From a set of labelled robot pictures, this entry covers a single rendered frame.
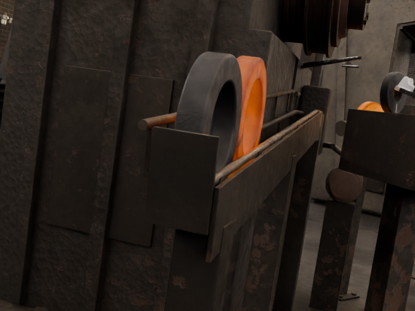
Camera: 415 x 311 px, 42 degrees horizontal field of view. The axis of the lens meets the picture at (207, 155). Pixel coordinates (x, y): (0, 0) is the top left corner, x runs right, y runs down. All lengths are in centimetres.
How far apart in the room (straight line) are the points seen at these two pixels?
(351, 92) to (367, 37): 43
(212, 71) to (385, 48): 387
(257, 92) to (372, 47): 360
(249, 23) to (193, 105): 74
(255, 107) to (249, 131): 4
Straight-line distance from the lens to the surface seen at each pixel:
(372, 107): 220
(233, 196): 65
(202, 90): 58
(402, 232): 121
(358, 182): 197
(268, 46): 128
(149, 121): 60
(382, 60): 443
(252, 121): 90
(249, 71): 78
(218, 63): 61
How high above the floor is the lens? 69
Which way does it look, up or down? 6 degrees down
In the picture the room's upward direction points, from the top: 8 degrees clockwise
